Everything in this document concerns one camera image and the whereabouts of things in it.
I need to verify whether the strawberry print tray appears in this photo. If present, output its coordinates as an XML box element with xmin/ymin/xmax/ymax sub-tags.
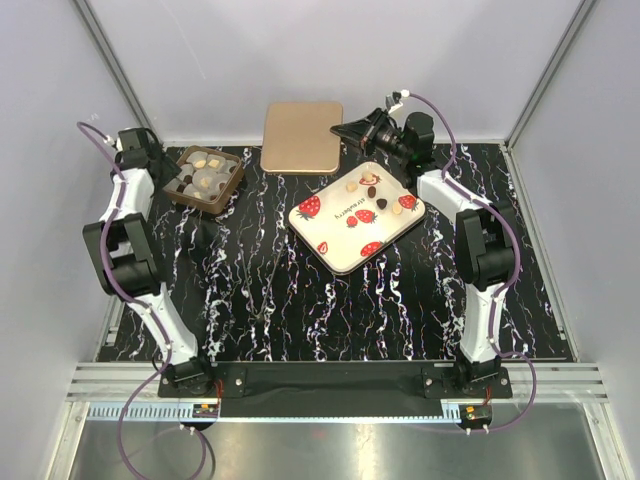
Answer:
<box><xmin>288</xmin><ymin>162</ymin><xmax>425</xmax><ymax>275</ymax></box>

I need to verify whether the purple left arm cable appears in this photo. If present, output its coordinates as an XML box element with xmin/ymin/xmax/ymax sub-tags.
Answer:
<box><xmin>76</xmin><ymin>121</ymin><xmax>216</xmax><ymax>479</ymax></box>

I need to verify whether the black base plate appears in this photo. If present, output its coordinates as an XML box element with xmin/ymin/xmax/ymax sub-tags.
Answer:
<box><xmin>158</xmin><ymin>361</ymin><xmax>513</xmax><ymax>421</ymax></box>

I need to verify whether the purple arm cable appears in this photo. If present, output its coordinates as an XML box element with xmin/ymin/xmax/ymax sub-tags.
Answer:
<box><xmin>76</xmin><ymin>121</ymin><xmax>216</xmax><ymax>479</ymax></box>
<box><xmin>407</xmin><ymin>91</ymin><xmax>539</xmax><ymax>434</ymax></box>

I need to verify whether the brown chocolate box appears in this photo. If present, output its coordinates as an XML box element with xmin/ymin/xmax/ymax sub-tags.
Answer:
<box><xmin>164</xmin><ymin>146</ymin><xmax>244</xmax><ymax>215</ymax></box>

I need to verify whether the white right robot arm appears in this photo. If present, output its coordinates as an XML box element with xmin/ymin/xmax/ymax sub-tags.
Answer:
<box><xmin>330</xmin><ymin>108</ymin><xmax>521</xmax><ymax>397</ymax></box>

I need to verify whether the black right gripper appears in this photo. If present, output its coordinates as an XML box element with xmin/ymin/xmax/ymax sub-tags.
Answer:
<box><xmin>330</xmin><ymin>108</ymin><xmax>410</xmax><ymax>163</ymax></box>

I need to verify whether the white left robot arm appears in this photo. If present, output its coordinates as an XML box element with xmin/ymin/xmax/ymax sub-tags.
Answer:
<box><xmin>77</xmin><ymin>122</ymin><xmax>216</xmax><ymax>396</ymax></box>

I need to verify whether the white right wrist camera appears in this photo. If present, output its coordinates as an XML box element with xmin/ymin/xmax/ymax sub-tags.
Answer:
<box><xmin>385</xmin><ymin>89</ymin><xmax>411</xmax><ymax>114</ymax></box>

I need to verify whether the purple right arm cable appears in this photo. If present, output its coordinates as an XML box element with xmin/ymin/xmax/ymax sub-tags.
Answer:
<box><xmin>407</xmin><ymin>91</ymin><xmax>539</xmax><ymax>434</ymax></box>

